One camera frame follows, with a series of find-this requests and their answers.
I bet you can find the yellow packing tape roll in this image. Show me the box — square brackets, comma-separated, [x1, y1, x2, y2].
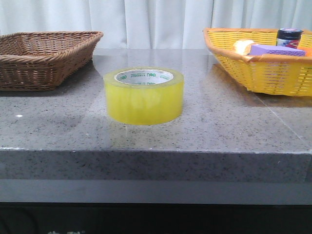
[103, 67, 184, 125]

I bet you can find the white curtain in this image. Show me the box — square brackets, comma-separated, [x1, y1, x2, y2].
[0, 0, 312, 49]

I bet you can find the bread roll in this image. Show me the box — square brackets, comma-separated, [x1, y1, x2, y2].
[232, 39, 255, 56]

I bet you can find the purple sponge block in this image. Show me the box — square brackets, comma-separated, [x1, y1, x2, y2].
[249, 44, 306, 57]

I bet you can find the yellow woven plastic basket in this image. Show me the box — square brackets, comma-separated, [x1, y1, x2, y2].
[203, 28, 312, 97]

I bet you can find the brown wicker basket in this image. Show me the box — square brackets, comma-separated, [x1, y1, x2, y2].
[0, 31, 104, 91]

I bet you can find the dark jar with label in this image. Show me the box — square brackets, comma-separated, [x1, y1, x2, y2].
[276, 28, 303, 49]

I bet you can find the orange object in basket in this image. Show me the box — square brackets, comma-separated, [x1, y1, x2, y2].
[297, 46, 312, 57]

